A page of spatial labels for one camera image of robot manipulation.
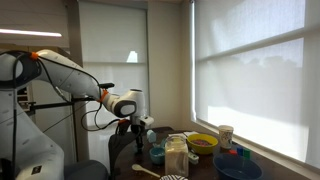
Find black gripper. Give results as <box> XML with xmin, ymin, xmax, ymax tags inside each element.
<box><xmin>129</xmin><ymin>114</ymin><xmax>155</xmax><ymax>154</ymax></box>

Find large teal measuring cup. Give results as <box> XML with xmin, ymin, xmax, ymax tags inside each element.
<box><xmin>148</xmin><ymin>146</ymin><xmax>167</xmax><ymax>166</ymax></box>

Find white plastic spoon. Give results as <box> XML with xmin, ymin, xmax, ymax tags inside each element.
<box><xmin>131</xmin><ymin>163</ymin><xmax>162</xmax><ymax>179</ymax></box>

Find black chair back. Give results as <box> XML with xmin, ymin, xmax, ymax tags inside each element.
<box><xmin>108</xmin><ymin>131</ymin><xmax>148</xmax><ymax>180</ymax></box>

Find glass jar of rice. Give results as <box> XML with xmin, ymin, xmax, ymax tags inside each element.
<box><xmin>164</xmin><ymin>134</ymin><xmax>190</xmax><ymax>178</ymax></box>

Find white paper sheet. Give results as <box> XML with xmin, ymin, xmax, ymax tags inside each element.
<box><xmin>168</xmin><ymin>130</ymin><xmax>199</xmax><ymax>138</ymax></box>

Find blue patterned paper plate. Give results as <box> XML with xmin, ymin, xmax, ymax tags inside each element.
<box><xmin>159</xmin><ymin>174</ymin><xmax>189</xmax><ymax>180</ymax></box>

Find white green scrub brush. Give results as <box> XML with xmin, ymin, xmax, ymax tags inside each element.
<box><xmin>187</xmin><ymin>151</ymin><xmax>200</xmax><ymax>165</ymax></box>

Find grey padded seat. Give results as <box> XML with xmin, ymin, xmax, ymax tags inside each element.
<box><xmin>63</xmin><ymin>159</ymin><xmax>109</xmax><ymax>180</ymax></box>

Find yellow bowl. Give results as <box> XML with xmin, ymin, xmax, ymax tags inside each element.
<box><xmin>186</xmin><ymin>133</ymin><xmax>219</xmax><ymax>155</ymax></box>

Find white printed paper cup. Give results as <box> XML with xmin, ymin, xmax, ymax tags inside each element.
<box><xmin>218</xmin><ymin>124</ymin><xmax>235</xmax><ymax>150</ymax></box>

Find black stand bar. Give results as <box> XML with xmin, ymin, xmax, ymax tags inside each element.
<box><xmin>19</xmin><ymin>95</ymin><xmax>101</xmax><ymax>164</ymax></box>

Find dark blue bowl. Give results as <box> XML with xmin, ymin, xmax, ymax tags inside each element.
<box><xmin>212</xmin><ymin>153</ymin><xmax>264</xmax><ymax>180</ymax></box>

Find narrow white roller blind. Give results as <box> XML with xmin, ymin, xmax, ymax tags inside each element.
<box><xmin>78</xmin><ymin>1</ymin><xmax>149</xmax><ymax>134</ymax></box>

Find large white roller blind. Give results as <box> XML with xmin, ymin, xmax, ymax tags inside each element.
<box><xmin>194</xmin><ymin>0</ymin><xmax>320</xmax><ymax>169</ymax></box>

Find ceiling strip light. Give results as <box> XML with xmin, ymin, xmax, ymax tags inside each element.
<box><xmin>0</xmin><ymin>28</ymin><xmax>63</xmax><ymax>38</ymax></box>

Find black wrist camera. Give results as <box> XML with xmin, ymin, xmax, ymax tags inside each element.
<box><xmin>116</xmin><ymin>119</ymin><xmax>131</xmax><ymax>135</ymax></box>

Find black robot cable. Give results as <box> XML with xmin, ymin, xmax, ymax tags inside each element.
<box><xmin>11</xmin><ymin>51</ymin><xmax>134</xmax><ymax>180</ymax></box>

